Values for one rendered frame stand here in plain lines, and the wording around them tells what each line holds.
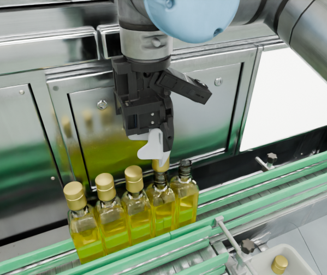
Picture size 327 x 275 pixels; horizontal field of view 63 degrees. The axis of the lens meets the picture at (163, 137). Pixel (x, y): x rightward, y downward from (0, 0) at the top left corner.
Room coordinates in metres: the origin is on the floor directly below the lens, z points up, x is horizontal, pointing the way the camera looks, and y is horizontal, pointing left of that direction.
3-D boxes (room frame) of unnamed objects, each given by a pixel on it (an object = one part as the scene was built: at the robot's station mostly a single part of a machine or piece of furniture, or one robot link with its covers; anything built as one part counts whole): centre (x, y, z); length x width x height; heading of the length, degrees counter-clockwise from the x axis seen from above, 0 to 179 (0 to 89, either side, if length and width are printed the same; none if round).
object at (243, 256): (0.33, -0.17, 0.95); 0.17 x 0.03 x 0.12; 23
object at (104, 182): (0.35, 0.11, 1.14); 0.04 x 0.04 x 0.04
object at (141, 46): (0.39, 0.02, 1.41); 0.08 x 0.08 x 0.05
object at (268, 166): (0.61, -0.31, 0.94); 0.07 x 0.04 x 0.13; 23
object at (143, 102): (0.39, 0.03, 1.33); 0.09 x 0.08 x 0.12; 112
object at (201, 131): (0.63, -0.20, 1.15); 0.90 x 0.03 x 0.34; 113
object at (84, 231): (0.33, 0.16, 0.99); 0.06 x 0.06 x 0.21; 22
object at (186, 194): (0.42, -0.05, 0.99); 0.06 x 0.06 x 0.21; 24
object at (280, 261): (0.38, -0.33, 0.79); 0.04 x 0.04 x 0.04
